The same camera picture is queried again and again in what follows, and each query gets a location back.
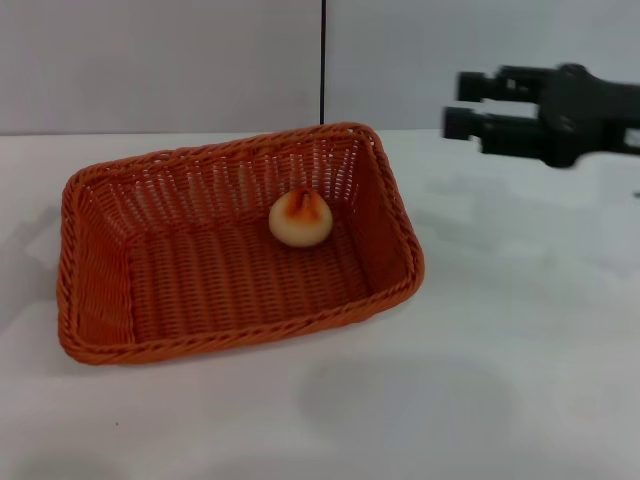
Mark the round toasted bread bun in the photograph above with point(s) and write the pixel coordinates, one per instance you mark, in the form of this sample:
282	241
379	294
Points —
301	220

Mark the orange woven rectangular basket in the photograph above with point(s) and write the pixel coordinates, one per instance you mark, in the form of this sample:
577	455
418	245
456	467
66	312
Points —
200	280

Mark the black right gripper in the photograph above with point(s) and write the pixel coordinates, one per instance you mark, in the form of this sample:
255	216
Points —
585	117

